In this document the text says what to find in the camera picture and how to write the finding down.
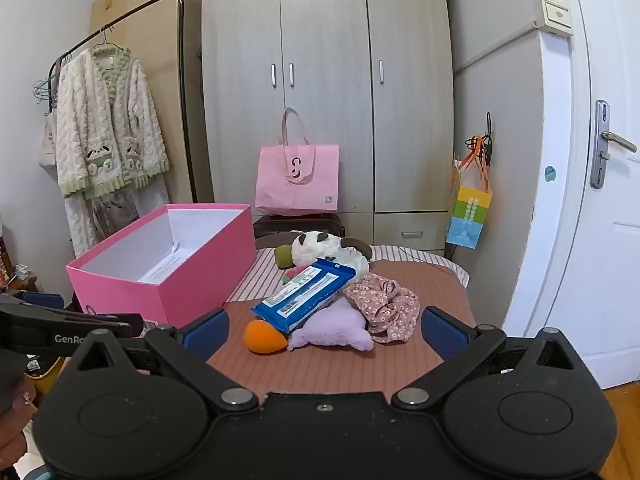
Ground teal wire hangers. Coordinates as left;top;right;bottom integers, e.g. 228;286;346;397
32;72;60;107

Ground grey wardrobe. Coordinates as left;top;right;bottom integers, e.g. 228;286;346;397
197;0;456;253

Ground person's left hand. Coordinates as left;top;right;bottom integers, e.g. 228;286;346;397
0;377;40;466

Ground white striped bedsheet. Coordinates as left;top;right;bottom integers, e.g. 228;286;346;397
225;245;471;306

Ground white paper sheet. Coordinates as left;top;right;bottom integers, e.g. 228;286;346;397
137;242;188;283

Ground yellow container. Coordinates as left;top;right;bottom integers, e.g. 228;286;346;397
27;355;63;396

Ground white door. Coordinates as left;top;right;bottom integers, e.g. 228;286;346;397
502;0;640;391

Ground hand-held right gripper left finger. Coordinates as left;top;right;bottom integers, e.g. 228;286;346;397
65;307;260;413

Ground orange makeup sponge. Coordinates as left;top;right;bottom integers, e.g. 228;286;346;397
243;320;289;356

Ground brown striped blanket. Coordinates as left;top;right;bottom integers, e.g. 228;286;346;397
207;257;476;396

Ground cream green fleece robe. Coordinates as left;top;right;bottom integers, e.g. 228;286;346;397
54;45;171;258

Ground black clothes rack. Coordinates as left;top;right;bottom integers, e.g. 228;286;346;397
48;0;198;206

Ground black suitcase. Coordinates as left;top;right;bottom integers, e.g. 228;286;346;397
252;212;347;251

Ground pink tote bag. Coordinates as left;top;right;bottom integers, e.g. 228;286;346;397
255;107;340;217

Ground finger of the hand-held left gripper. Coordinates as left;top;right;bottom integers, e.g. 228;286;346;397
0;290;65;312
60;311;146;340

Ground small white hanging bag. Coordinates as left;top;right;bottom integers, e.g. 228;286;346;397
39;110;59;168

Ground silver door handle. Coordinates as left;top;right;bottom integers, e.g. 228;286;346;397
590;99;638;190

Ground grey tall cabinet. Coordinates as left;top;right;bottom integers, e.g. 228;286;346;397
445;0;546;311

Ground blue wet wipes pack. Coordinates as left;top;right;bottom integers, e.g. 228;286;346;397
249;257;357;335

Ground purple plush toy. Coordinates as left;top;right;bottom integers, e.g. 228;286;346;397
287;302;375;352

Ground pink floral cloth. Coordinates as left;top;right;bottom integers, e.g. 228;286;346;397
342;274;420;345

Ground colourful paper bag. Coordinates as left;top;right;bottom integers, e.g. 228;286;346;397
445;135;494;251

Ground light wooden cabinet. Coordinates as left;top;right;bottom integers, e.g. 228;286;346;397
90;0;216;206

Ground white brown plush dog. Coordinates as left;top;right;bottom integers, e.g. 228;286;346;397
291;231;373;275

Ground black wall hook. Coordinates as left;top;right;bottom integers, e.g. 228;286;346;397
482;112;496;168

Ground pink cardboard box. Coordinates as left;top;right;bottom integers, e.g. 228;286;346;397
66;203;257;328

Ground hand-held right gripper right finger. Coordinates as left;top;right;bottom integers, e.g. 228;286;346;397
391;306;576;413

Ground beige wall switch box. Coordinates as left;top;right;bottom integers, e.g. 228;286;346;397
532;0;576;36

